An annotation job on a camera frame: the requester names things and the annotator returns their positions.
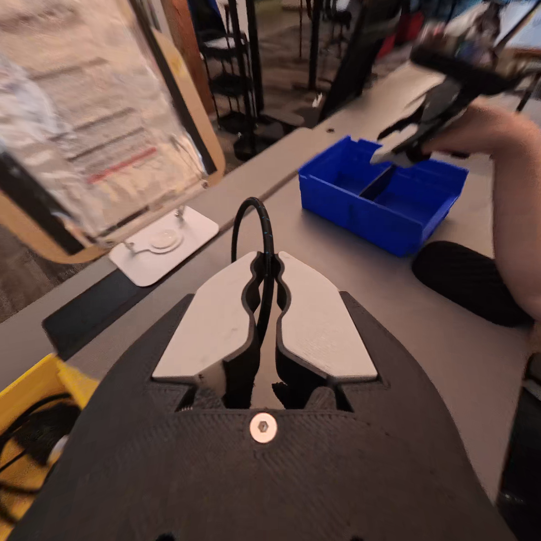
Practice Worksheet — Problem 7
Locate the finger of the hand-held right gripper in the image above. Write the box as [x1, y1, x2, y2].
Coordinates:
[377, 79, 466, 139]
[370, 126, 430, 169]

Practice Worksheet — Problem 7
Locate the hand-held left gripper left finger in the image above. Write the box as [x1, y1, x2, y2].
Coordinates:
[151, 251, 262, 400]

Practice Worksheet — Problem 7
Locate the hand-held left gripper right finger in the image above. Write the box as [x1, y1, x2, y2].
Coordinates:
[274, 251, 379, 396]

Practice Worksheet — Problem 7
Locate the black braided HDMI cable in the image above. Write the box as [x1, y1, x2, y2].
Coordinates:
[231, 196, 277, 343]

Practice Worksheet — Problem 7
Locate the yellow plastic bin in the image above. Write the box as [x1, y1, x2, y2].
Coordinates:
[0, 353, 101, 541]

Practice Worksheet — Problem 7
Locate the person's right forearm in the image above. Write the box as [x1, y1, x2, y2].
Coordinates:
[486, 106, 541, 322]

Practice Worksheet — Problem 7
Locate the person's right hand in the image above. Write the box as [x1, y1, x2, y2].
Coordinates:
[422, 103, 513, 156]

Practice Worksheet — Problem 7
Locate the blue divided bin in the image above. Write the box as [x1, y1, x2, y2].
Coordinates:
[298, 135, 470, 258]

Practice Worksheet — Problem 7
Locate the black upright panel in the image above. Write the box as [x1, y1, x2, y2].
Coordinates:
[319, 0, 383, 123]

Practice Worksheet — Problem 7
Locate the black rectangular desk mat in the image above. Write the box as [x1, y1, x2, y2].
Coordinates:
[41, 267, 148, 362]

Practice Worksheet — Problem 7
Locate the black metal rack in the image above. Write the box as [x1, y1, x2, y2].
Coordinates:
[198, 0, 266, 162]

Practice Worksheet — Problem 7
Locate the wooden rimmed instruction sign board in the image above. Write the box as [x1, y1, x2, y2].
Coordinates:
[0, 0, 226, 265]

